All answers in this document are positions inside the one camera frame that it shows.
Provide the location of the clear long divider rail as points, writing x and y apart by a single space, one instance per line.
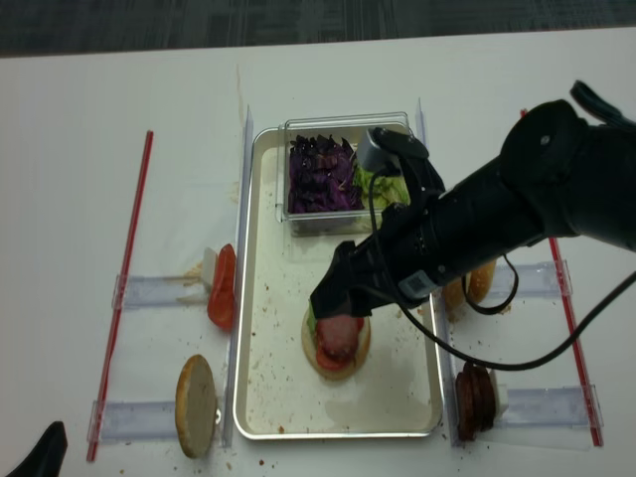
440 325
243 204

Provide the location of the clear pusher track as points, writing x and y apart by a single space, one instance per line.
546 279
568 407
133 292
128 421

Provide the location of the white pusher block lower right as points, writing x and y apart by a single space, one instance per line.
500 394

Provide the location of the red plastic rail left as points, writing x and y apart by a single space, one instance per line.
95 427

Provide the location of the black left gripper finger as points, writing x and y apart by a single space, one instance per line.
47 456

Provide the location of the green lettuce in container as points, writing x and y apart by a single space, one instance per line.
387 190

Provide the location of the bun halves right side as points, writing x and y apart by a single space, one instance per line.
478 284

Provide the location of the tomato slice on bun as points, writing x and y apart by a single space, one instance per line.
330 364

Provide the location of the clear pusher track lower left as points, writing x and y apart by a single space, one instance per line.
128 421

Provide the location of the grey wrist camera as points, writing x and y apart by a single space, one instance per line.
381 149

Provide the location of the white pusher block upper left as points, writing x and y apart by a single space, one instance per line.
208 268

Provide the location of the clear long divider rail right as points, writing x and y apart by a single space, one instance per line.
440 325

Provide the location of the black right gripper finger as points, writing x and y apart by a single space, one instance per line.
340 291
364 300

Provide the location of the purple shredded cabbage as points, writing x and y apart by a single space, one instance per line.
322 176

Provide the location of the green lettuce on bun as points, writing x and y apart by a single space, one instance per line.
310 321

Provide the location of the clear pusher track upper right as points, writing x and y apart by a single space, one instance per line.
546 279

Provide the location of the red plastic rail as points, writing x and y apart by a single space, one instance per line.
554 320
95 427

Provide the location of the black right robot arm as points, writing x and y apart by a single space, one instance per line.
555 176

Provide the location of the burger bun top half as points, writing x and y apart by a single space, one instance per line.
195 407

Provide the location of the clear long divider rail left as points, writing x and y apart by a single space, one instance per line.
243 204

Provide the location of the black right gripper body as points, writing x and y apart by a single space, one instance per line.
398 258

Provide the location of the dark meat patties stack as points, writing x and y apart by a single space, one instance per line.
476 401

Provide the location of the white pusher block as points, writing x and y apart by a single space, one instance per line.
500 394
208 268

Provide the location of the clear plastic salad container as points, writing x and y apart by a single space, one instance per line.
350 127

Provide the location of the clear pusher track lower right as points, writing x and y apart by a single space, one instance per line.
568 407

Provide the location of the red tomato slice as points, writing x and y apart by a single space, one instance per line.
221 304

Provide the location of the pink meat patty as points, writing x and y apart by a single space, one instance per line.
338 337

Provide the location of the red plastic rail right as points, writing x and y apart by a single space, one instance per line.
554 320

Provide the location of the clear pusher track upper left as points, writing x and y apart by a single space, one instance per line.
133 292

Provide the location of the metal baking tray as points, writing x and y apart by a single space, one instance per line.
279 395

